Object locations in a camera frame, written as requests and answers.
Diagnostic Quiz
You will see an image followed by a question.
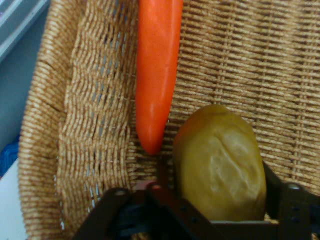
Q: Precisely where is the blue foam mat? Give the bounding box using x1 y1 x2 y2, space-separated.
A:
0 140 21 177

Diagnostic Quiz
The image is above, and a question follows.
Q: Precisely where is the brown toy potato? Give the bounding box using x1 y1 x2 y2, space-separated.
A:
172 104 268 223

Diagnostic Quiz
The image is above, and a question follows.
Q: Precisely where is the aluminium frame rail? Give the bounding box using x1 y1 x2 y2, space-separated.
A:
0 0 51 64

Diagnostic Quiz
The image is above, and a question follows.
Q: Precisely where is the woven wicker basket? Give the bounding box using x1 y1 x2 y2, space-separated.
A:
18 0 320 240

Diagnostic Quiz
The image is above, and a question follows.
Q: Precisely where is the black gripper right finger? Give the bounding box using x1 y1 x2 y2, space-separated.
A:
262 161 320 240

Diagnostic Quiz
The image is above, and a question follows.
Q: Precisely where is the orange toy carrot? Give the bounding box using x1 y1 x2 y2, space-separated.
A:
135 0 185 156

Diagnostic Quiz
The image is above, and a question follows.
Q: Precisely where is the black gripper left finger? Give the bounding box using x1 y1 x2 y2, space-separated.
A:
71 184 214 240

